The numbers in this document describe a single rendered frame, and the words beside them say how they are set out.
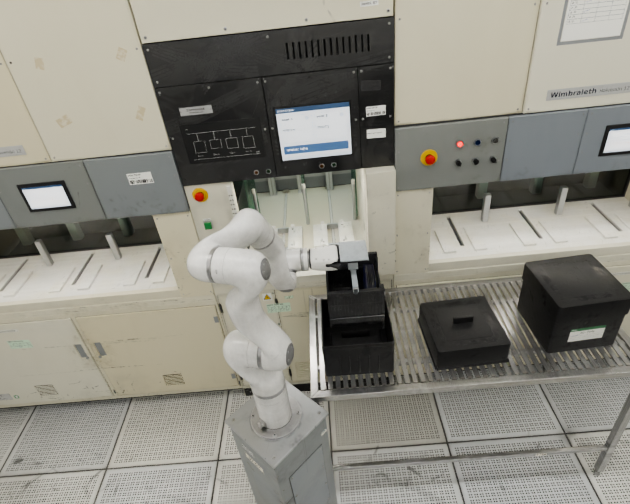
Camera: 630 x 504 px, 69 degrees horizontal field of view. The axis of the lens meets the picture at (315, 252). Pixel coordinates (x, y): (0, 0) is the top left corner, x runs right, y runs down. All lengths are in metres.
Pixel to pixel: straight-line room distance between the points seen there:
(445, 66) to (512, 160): 0.49
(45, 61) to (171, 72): 0.44
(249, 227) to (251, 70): 0.70
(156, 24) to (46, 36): 0.38
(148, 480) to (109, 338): 0.76
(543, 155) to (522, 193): 0.66
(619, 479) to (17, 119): 3.02
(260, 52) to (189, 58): 0.25
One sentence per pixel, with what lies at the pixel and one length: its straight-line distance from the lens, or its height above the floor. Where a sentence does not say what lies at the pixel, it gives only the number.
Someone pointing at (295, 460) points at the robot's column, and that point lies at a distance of 1.82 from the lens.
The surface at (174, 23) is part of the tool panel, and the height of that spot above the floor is 2.01.
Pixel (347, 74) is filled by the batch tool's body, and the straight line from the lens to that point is 1.78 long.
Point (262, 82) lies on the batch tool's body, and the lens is 1.79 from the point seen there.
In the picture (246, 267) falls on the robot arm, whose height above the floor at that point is 1.54.
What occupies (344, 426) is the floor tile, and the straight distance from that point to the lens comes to 2.67.
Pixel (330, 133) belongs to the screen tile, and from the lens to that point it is 1.84.
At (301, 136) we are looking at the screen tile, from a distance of 1.84.
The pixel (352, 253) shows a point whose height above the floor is 1.27.
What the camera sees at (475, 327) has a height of 0.86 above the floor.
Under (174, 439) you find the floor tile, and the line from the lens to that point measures 2.84.
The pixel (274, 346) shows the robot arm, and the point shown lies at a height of 1.20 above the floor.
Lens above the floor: 2.23
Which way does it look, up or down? 35 degrees down
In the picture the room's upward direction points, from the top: 7 degrees counter-clockwise
